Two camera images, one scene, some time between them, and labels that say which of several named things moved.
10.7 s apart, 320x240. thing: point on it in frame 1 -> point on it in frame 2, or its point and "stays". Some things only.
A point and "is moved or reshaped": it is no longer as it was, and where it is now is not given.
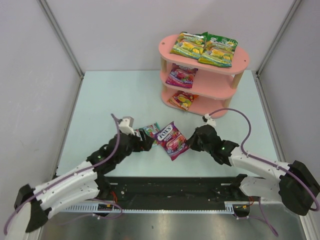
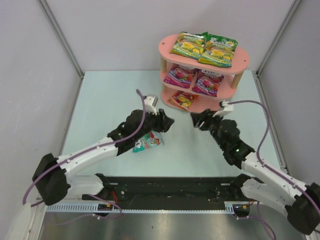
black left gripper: (143, 139) -> (159, 120)
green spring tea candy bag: (189, 45) stays
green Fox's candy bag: (218, 50) stays
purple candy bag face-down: (181, 76) stays
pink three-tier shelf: (205, 90) stays
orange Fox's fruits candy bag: (182, 100) stays
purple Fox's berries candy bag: (170, 139) -> (207, 82)
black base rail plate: (171, 190) stays
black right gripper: (197, 138) -> (207, 120)
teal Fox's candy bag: (151, 130) is moved or reshaped
